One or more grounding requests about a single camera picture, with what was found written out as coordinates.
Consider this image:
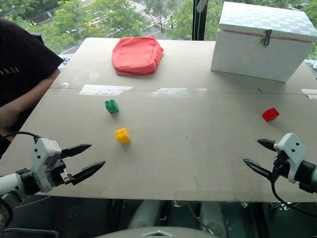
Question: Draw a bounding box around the silver robot body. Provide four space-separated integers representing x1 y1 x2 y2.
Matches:
94 226 218 238

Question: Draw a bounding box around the yellow toy brick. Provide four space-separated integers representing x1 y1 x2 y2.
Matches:
114 127 131 145

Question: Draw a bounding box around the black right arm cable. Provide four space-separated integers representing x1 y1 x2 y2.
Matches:
270 153 317 218

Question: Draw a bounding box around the red fabric pouch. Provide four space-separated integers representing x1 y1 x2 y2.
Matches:
111 36 164 76

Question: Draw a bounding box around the black window frame post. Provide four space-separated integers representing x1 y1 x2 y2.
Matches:
192 0 209 41

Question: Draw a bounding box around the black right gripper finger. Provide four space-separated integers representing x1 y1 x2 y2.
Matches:
242 158 273 179
257 138 277 151

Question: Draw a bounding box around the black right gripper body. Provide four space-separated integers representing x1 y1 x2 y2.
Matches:
271 151 290 179

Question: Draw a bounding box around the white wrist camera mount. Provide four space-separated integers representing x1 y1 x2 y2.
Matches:
31 138 62 193
273 132 307 184

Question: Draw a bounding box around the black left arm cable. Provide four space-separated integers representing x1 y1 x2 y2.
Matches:
0 131 42 144

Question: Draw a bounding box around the red toy brick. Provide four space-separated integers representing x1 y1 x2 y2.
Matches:
262 107 280 123

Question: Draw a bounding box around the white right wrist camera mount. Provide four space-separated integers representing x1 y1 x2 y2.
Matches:
273 132 307 184

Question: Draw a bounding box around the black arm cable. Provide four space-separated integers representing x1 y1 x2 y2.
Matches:
270 153 317 218
0 131 42 144

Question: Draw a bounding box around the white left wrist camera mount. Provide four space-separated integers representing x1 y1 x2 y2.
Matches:
31 138 62 193

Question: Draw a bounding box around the person in black shirt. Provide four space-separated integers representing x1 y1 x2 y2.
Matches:
0 17 64 159

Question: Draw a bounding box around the green toy brick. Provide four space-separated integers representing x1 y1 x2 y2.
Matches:
105 99 120 115

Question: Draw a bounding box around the white wooden box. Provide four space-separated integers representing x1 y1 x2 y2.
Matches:
211 1 317 83

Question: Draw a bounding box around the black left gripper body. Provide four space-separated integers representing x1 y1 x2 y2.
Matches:
48 155 73 187

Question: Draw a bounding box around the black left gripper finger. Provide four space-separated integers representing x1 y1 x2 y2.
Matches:
60 143 92 159
70 160 106 186

